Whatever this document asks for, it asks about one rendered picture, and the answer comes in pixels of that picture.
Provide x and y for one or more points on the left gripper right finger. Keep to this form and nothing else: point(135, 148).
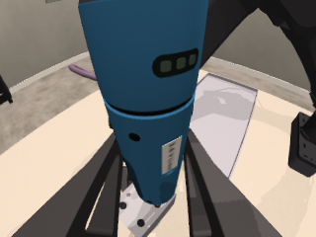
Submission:
point(229, 212)

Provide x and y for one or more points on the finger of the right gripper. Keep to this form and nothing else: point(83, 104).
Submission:
point(125, 177)

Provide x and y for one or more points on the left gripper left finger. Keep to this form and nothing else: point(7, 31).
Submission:
point(67, 212)

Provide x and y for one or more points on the blue electric screwdriver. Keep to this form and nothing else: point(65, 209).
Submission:
point(146, 57)

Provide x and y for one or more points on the grey l-shaped bracket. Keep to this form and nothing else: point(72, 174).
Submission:
point(136, 209)

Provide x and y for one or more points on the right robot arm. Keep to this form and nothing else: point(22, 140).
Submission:
point(224, 16)

